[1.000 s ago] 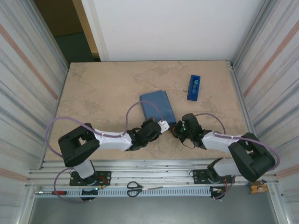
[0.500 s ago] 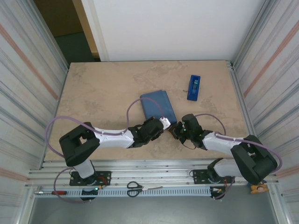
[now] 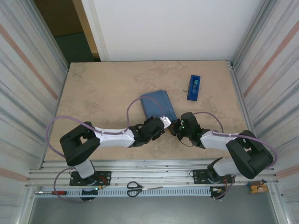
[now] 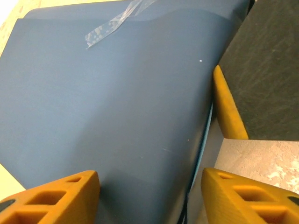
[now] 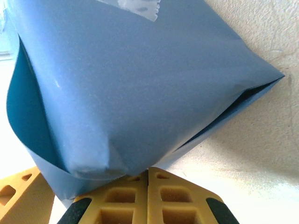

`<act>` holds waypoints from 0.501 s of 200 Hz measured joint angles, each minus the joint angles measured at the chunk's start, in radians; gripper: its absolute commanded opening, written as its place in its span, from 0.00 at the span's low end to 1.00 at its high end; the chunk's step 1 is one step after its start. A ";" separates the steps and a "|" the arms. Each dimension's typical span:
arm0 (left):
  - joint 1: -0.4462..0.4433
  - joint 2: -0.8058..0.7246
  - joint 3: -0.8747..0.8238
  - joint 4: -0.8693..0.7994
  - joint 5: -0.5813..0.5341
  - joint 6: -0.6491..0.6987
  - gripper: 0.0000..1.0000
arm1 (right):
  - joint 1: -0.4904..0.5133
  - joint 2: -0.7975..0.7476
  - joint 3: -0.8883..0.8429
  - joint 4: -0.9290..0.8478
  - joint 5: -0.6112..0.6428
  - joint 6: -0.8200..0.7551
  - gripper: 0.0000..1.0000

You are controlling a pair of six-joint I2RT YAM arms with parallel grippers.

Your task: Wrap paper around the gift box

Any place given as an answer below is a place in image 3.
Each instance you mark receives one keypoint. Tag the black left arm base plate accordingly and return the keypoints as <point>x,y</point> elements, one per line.
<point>105,178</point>

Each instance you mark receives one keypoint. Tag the aluminium rail frame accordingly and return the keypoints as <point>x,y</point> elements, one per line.
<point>151,168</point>

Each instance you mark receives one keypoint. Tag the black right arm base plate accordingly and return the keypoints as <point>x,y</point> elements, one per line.
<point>199,176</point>

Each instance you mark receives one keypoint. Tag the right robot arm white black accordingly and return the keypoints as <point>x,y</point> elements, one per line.
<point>217,140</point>

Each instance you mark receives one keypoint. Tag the blue tape dispenser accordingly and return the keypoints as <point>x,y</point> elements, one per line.
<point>193,93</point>

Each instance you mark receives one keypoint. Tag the small yellow toy figure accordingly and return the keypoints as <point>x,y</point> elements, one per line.
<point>258,187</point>

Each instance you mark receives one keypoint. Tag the blue wrapping paper sheet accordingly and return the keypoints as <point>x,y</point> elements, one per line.
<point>158,105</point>

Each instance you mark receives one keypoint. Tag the white door frame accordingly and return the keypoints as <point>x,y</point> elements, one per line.
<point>93,28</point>

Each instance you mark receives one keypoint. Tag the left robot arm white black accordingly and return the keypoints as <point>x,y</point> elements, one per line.
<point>112,137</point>

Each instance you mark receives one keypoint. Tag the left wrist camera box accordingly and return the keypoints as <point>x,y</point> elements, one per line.
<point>166,121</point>

